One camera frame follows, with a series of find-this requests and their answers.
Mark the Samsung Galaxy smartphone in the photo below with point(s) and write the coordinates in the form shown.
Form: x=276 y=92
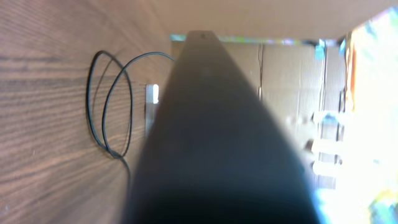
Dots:
x=214 y=153

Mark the white power strip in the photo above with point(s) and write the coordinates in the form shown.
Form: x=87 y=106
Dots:
x=152 y=101

